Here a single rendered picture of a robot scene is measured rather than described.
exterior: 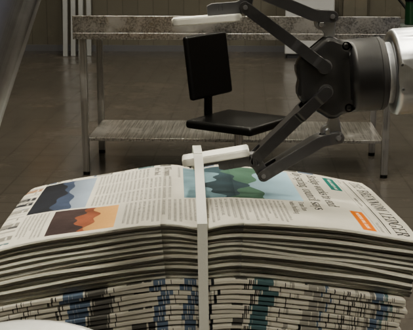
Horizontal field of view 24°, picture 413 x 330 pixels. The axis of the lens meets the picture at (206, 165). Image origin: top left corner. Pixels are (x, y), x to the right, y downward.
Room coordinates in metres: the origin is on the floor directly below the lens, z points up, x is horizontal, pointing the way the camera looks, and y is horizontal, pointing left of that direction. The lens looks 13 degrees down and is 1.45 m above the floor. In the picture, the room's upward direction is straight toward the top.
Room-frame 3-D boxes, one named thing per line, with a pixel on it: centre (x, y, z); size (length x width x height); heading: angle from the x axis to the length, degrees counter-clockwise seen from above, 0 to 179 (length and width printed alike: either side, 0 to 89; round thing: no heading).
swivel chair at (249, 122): (5.18, -0.17, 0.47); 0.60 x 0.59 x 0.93; 85
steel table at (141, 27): (6.11, -0.19, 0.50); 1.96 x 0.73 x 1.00; 87
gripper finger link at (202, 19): (0.97, 0.00, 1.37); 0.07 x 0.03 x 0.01; 91
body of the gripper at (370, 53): (0.97, -0.14, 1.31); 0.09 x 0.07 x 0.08; 91
